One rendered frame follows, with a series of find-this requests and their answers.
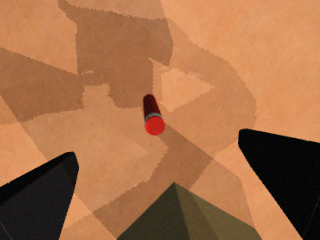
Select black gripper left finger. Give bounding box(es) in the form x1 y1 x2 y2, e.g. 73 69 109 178
0 152 79 240

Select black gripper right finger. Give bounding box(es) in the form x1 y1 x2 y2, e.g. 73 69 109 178
239 128 320 240

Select red peg with white band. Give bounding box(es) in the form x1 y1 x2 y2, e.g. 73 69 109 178
143 93 165 136

